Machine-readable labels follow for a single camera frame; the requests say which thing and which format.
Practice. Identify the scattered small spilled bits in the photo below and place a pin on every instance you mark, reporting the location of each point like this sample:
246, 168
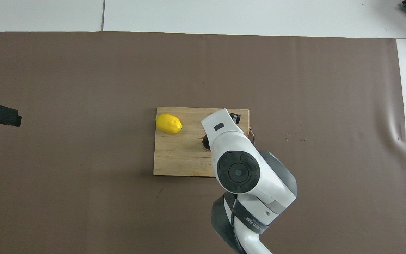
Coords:
303, 140

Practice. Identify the yellow lemon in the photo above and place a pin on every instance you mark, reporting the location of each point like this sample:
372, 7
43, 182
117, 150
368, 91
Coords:
168, 124

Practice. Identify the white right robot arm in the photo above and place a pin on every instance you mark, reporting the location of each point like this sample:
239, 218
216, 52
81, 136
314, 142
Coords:
238, 169

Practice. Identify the brown paper table mat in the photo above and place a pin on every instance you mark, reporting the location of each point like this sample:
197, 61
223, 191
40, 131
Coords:
83, 194

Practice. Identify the steel double jigger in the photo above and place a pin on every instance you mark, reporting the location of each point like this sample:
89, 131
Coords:
205, 143

